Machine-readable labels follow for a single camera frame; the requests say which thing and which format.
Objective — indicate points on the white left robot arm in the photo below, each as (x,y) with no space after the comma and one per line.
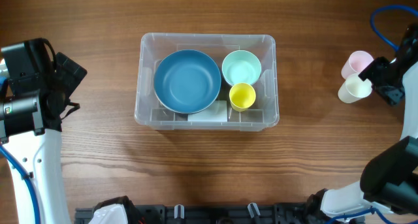
(36,85)

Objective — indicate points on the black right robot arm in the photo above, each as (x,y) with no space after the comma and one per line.
(388,184)

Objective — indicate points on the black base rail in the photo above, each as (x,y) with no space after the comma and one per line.
(278,213)

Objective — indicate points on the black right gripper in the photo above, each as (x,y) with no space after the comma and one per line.
(392,96)

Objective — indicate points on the yellow plastic cup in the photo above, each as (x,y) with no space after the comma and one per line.
(242,96)

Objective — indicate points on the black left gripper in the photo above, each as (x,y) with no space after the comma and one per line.
(70,71)

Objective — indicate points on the mint green small bowl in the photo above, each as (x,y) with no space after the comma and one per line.
(241,66)

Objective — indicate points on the dark blue bowl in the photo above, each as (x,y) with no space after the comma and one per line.
(189,69)

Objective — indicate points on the pink plastic cup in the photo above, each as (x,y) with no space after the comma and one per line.
(356,63)

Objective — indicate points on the cream plastic cup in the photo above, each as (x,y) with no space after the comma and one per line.
(354,89)

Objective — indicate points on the clear plastic storage bin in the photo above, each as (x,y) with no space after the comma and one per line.
(155,47)

